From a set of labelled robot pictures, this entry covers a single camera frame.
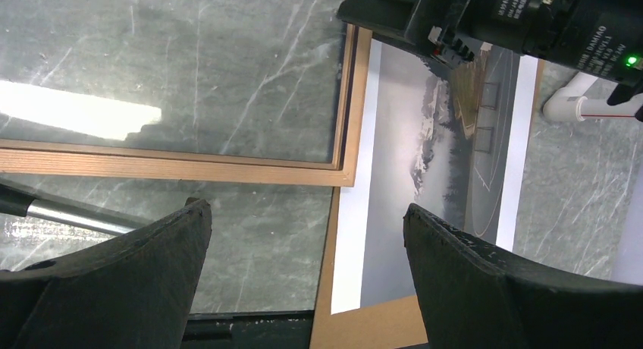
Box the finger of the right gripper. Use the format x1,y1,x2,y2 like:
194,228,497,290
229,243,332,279
337,0,419,39

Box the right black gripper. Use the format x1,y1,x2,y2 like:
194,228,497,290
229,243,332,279
412,0,642,86

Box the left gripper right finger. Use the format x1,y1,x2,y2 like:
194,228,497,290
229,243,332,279
403,204,642,348

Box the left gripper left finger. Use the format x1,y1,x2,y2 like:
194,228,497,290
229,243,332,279
1,200,212,348

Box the glossy photo white borders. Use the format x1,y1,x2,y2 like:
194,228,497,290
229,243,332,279
330,41,541,314

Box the brown wooden picture frame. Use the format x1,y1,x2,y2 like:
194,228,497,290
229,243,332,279
1,0,371,187

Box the white pvc pipe stand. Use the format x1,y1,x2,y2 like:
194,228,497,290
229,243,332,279
542,73,642,122

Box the brown cardboard backing board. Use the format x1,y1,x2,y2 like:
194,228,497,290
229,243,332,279
309,56,544,348

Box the small claw hammer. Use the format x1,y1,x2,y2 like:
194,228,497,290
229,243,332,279
1,184,149,236

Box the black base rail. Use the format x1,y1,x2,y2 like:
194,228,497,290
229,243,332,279
180,310,315,349

